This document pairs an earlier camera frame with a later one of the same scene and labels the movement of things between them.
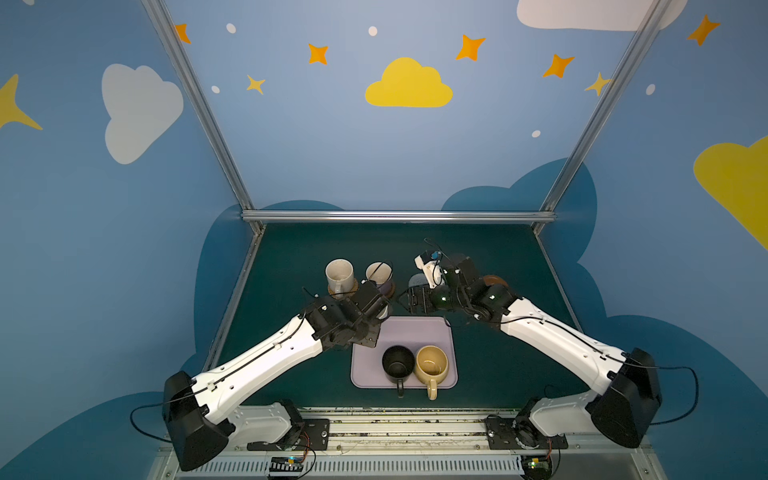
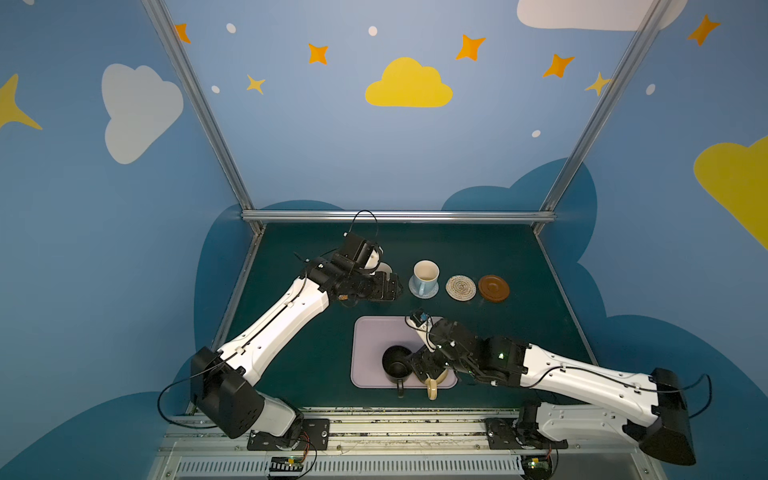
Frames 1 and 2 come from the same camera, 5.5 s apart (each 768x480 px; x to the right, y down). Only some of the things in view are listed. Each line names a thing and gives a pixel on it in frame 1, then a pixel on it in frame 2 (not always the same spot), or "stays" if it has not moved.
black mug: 398,363 stays
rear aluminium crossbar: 399,216 stays
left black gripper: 372,298 → 381,285
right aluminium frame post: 619,77 stays
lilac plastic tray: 367,369 stays
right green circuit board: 536,467 stays
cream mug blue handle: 384,313 → 425,275
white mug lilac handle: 381,273 stays
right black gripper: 421,297 → 429,362
